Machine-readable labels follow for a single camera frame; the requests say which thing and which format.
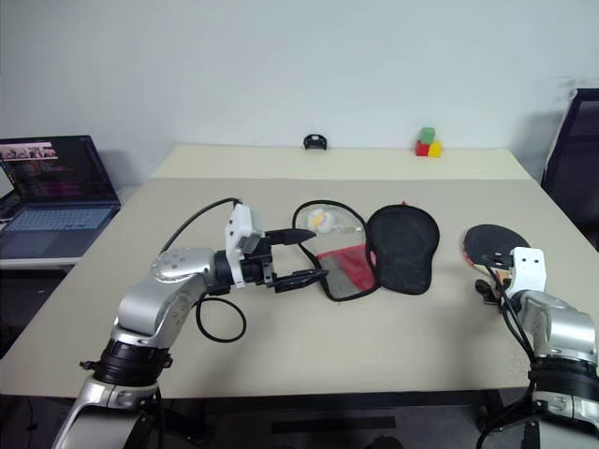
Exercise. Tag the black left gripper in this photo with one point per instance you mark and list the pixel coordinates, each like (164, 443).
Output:
(257, 266)

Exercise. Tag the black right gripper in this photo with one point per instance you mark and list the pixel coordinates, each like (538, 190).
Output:
(504, 285)

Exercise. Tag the table tennis paddle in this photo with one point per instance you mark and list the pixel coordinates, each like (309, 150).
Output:
(491, 241)

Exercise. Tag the black red paddle case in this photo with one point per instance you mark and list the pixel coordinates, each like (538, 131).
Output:
(402, 252)

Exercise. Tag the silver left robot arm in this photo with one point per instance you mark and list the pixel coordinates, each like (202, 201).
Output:
(154, 299)

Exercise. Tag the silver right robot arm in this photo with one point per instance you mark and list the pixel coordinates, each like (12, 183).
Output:
(561, 327)

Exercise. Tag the white and yellow small object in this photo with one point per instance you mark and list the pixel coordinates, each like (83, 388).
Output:
(320, 220)

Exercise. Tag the small black device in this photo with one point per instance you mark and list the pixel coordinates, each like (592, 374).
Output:
(315, 141)

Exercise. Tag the yellow cube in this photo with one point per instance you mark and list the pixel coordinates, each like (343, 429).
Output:
(436, 149)

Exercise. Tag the black office chair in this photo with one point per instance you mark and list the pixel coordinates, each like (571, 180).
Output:
(573, 163)

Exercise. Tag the red cube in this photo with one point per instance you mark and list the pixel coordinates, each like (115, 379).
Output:
(422, 149)

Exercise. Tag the dark blue laptop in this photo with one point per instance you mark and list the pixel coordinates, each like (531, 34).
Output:
(56, 187)

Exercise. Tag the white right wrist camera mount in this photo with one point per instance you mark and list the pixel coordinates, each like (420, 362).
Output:
(529, 269)

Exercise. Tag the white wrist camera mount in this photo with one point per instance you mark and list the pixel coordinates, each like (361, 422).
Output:
(241, 224)
(529, 269)

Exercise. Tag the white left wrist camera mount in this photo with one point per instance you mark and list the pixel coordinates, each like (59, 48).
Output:
(241, 224)

